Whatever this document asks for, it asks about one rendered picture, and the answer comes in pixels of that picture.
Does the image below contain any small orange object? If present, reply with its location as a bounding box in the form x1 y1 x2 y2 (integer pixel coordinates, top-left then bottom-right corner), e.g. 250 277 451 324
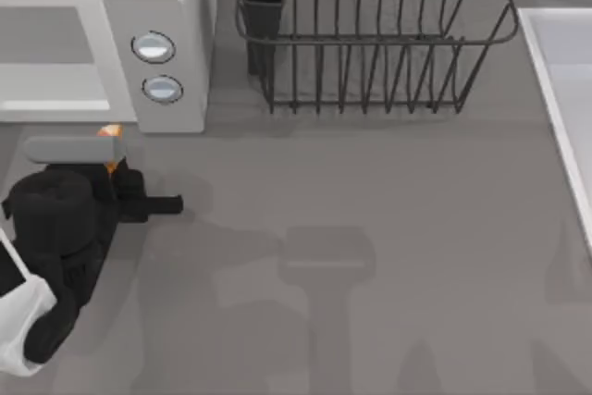
95 123 124 179

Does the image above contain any round silver microwave knob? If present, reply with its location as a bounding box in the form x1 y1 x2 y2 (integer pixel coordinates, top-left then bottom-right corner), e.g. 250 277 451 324
141 74 185 105
130 30 178 65

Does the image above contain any pale microwave door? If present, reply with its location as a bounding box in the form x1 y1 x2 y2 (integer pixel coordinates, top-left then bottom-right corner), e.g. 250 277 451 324
0 0 140 125

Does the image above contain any white sink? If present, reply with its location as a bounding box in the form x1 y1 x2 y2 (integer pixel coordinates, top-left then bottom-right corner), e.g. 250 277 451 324
516 6 592 258

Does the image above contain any pale grey rounded box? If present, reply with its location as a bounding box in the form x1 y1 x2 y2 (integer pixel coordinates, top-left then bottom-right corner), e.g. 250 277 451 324
22 135 128 167

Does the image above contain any pale microwave oven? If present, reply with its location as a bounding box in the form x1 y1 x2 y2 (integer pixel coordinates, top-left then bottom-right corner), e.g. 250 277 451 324
0 0 219 135

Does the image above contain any dark wire dish rack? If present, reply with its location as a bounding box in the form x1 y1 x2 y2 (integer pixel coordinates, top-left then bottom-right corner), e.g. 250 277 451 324
234 0 520 116

